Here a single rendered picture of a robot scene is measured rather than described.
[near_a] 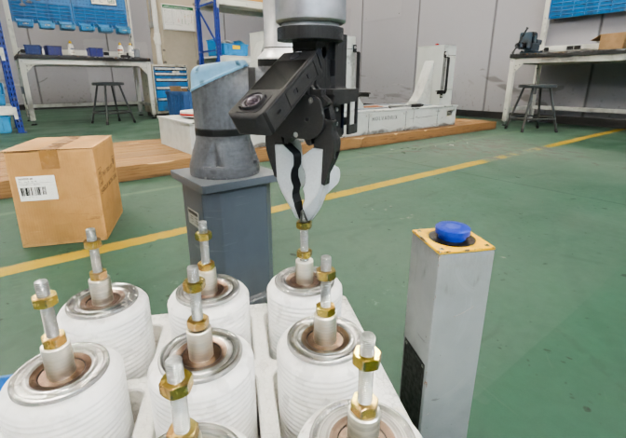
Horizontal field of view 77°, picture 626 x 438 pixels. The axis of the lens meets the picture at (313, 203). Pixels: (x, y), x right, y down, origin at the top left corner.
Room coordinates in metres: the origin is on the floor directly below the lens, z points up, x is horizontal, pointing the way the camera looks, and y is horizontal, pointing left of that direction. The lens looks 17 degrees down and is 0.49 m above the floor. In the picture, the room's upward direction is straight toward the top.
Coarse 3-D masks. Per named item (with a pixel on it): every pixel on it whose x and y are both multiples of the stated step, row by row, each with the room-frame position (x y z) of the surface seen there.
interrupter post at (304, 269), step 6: (300, 258) 0.45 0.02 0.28; (300, 264) 0.43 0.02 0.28; (306, 264) 0.43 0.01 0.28; (312, 264) 0.44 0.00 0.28; (300, 270) 0.44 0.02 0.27; (306, 270) 0.43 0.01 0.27; (312, 270) 0.44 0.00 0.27; (300, 276) 0.44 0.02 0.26; (306, 276) 0.43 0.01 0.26; (312, 276) 0.44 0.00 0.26; (300, 282) 0.44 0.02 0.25; (306, 282) 0.43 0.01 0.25; (312, 282) 0.44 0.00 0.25
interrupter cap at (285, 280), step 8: (280, 272) 0.46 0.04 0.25; (288, 272) 0.46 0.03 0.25; (280, 280) 0.44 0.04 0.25; (288, 280) 0.44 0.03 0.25; (280, 288) 0.42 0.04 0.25; (288, 288) 0.42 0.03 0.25; (296, 288) 0.42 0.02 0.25; (304, 288) 0.42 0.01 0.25; (312, 288) 0.42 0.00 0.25; (304, 296) 0.41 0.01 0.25
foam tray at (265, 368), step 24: (264, 312) 0.48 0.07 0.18; (168, 336) 0.43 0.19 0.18; (264, 336) 0.43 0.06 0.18; (264, 360) 0.38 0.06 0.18; (144, 384) 0.35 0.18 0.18; (264, 384) 0.35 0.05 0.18; (384, 384) 0.35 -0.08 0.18; (144, 408) 0.31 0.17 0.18; (264, 408) 0.31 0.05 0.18; (0, 432) 0.28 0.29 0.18; (144, 432) 0.28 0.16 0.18; (264, 432) 0.28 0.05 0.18
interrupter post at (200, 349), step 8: (208, 328) 0.30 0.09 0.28; (192, 336) 0.29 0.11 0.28; (200, 336) 0.30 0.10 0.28; (208, 336) 0.30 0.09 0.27; (192, 344) 0.29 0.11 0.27; (200, 344) 0.29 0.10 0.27; (208, 344) 0.30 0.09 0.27; (192, 352) 0.30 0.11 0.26; (200, 352) 0.29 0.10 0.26; (208, 352) 0.30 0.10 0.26; (192, 360) 0.30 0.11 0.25; (200, 360) 0.29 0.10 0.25; (208, 360) 0.30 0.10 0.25
